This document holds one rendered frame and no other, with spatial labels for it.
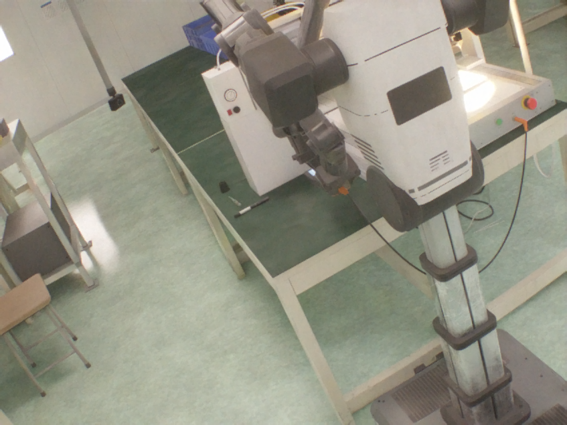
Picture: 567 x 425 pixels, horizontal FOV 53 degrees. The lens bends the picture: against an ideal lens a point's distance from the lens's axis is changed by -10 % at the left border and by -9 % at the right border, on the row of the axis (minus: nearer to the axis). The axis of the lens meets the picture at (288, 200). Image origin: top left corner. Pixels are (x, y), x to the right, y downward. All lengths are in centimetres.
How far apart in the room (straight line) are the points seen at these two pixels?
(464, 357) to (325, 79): 79
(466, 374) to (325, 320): 130
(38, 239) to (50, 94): 528
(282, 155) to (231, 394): 103
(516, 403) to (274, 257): 84
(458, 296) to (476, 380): 28
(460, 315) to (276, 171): 103
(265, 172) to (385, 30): 122
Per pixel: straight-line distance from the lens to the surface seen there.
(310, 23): 170
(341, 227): 187
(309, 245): 185
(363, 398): 220
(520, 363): 195
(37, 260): 403
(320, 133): 157
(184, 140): 321
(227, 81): 212
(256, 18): 120
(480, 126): 202
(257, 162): 221
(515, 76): 229
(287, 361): 266
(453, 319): 148
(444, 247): 137
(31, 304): 314
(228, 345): 291
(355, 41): 109
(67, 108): 911
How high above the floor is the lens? 168
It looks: 26 degrees down
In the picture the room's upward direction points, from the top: 23 degrees counter-clockwise
